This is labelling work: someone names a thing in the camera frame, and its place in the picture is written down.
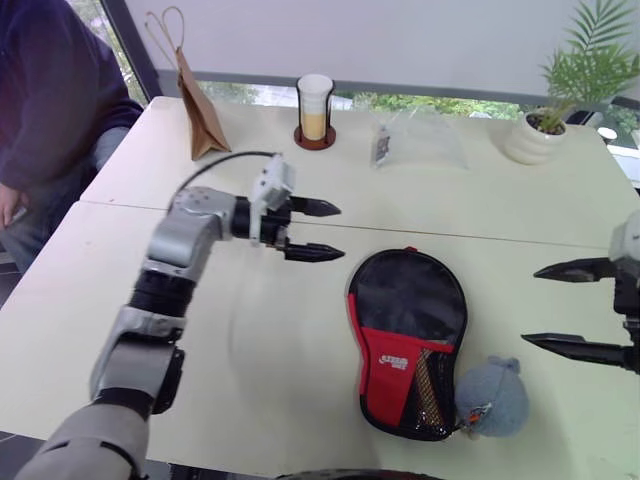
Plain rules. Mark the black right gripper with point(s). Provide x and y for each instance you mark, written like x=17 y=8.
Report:
x=630 y=295

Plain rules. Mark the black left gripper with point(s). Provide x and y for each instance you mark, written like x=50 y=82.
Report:
x=275 y=225

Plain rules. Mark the grey plush zipper pendant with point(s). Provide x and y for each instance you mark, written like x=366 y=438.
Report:
x=495 y=400

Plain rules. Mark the black red paddle case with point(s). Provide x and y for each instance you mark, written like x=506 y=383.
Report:
x=390 y=360

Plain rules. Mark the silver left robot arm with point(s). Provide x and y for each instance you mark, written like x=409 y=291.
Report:
x=170 y=240

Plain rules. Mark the person's bare hand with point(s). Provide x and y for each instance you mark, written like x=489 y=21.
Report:
x=9 y=207

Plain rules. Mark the white cup with yellow liquid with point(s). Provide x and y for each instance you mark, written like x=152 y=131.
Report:
x=314 y=107

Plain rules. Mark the clear plastic bag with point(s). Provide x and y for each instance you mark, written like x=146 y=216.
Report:
x=430 y=142

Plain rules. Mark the brown paper bag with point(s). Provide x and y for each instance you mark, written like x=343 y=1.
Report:
x=202 y=120

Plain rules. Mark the white ribbed plant pot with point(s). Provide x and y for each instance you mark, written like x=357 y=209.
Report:
x=532 y=145

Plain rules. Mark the small white round object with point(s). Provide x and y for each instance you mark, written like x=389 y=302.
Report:
x=607 y=133

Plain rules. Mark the green leafy plant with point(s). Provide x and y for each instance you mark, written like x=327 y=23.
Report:
x=585 y=75

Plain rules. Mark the person in dark blue sweater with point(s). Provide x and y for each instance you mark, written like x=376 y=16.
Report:
x=50 y=100

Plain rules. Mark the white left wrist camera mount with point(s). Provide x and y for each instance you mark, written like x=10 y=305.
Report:
x=277 y=182

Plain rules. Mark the dark window frame post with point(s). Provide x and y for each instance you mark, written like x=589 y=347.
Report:
x=137 y=50

